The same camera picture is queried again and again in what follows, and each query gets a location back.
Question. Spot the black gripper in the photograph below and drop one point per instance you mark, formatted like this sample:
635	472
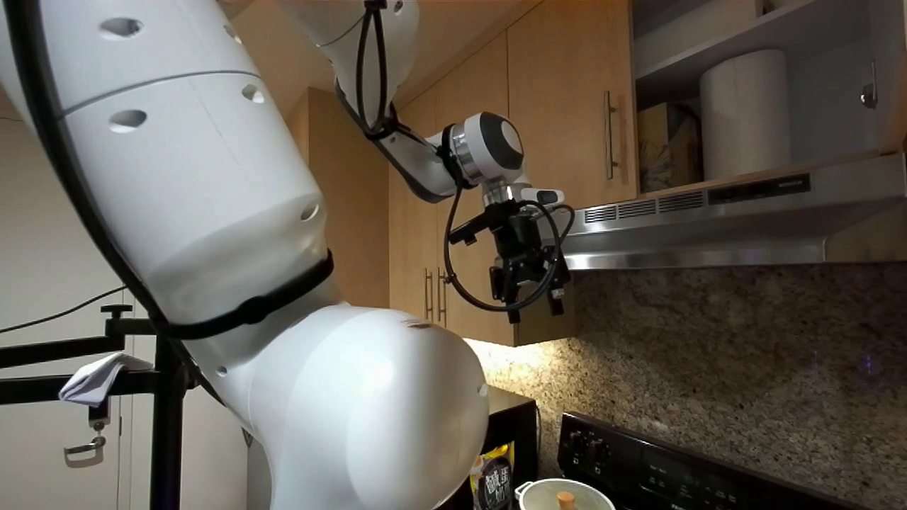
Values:
519	237

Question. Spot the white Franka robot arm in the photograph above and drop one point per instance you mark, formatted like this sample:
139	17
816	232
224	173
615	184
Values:
187	170

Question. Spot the tall wooden cabinet door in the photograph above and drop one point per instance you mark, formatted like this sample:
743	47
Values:
476	81
411	255

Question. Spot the deep wooden side cabinet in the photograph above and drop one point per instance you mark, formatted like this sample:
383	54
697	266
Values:
356	217

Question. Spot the overhead cabinet body with shelf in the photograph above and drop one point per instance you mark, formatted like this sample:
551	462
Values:
831	85

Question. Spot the metal cabinet door hinge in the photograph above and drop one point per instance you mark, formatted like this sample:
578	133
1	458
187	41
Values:
869	94

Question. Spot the black microwave oven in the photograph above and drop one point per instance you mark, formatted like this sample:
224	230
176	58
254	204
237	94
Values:
523	442

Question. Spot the yellow black snack bag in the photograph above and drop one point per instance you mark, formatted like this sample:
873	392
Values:
493	483

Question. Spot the white cooking pot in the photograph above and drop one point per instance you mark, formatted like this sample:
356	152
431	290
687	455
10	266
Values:
543	497

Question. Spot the stainless steel range hood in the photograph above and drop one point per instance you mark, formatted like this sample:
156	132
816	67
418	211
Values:
737	237

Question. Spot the wooden pot lid knob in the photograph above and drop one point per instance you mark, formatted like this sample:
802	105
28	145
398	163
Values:
564	502

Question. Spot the black kitchen stove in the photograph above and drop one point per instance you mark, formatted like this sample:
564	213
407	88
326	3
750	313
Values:
662	472

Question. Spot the white paper towel roll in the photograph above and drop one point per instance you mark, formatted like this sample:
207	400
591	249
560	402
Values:
745	113

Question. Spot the white crumpled cloth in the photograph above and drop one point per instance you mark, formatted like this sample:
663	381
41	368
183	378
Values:
95	378

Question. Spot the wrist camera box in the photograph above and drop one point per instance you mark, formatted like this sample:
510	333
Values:
539	197

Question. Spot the black metal camera stand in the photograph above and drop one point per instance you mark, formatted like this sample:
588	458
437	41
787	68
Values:
169	426

